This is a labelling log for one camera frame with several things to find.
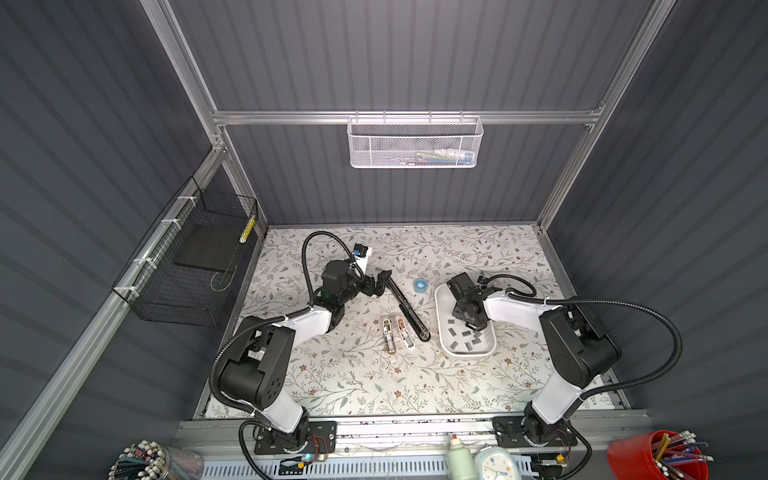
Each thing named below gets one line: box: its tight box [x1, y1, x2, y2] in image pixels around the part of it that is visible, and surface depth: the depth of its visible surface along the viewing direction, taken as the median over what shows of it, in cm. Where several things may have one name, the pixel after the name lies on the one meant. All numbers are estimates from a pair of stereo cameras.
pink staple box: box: [397, 317, 415, 350], surface depth 91 cm
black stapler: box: [386, 275, 431, 342], surface depth 96 cm
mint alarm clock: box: [474, 446, 522, 480], surface depth 69 cm
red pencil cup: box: [607, 430, 714, 480], surface depth 61 cm
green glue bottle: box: [445, 434, 476, 480], surface depth 66 cm
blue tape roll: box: [413, 278, 429, 294], surface depth 104 cm
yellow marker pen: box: [239, 215, 256, 243], surface depth 83 cm
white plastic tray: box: [435, 283, 497, 357], surface depth 91 cm
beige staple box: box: [383, 319, 396, 354], surface depth 91 cm
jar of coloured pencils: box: [108, 440, 204, 480], surface depth 59 cm
